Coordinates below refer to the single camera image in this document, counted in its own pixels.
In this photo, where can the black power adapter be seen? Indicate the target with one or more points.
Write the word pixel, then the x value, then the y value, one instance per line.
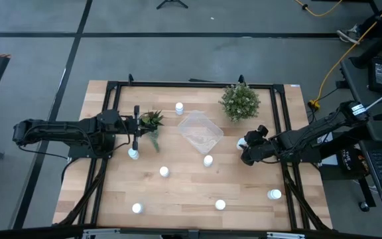
pixel 380 73

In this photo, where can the dark grey desk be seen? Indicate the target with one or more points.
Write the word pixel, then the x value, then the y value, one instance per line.
pixel 356 83

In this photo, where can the small white sticker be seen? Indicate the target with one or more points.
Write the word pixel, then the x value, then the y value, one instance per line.
pixel 295 85

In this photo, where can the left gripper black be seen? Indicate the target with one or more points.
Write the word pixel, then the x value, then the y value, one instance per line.
pixel 128 125

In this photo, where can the black aluminium table frame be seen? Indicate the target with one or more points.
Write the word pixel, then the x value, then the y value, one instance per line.
pixel 164 84

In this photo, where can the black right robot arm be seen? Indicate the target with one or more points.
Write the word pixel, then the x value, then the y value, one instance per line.
pixel 310 136

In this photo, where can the succulent arrangement in dark pot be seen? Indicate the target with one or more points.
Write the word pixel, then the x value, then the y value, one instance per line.
pixel 152 119

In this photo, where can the black box with white lettering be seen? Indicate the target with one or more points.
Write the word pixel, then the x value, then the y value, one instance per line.
pixel 353 162

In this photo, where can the black tripod legs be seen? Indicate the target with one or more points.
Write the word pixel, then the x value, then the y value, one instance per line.
pixel 172 1

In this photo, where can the clear plastic basket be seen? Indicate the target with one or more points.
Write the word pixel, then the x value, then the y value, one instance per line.
pixel 200 132

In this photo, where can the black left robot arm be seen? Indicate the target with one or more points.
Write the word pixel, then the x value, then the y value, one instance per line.
pixel 61 131

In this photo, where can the black desk foot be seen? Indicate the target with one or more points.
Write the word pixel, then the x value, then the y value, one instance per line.
pixel 376 46

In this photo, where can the black desk leg with caster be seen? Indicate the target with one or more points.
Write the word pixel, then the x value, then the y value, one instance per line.
pixel 364 206

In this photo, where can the person's shoe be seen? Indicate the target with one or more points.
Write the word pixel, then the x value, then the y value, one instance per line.
pixel 347 34

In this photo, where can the black crossbar with silver brackets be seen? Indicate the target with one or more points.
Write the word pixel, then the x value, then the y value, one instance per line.
pixel 45 233

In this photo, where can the bushy plant in black pot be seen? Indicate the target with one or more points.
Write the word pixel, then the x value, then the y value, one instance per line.
pixel 240 102

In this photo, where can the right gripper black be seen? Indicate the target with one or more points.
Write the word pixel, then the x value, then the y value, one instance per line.
pixel 270 147

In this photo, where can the person's leg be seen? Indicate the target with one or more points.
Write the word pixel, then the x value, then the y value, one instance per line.
pixel 376 21

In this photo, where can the white pill bottle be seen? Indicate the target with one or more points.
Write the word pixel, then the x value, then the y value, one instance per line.
pixel 220 204
pixel 137 208
pixel 240 143
pixel 164 171
pixel 208 160
pixel 133 153
pixel 179 108
pixel 274 194

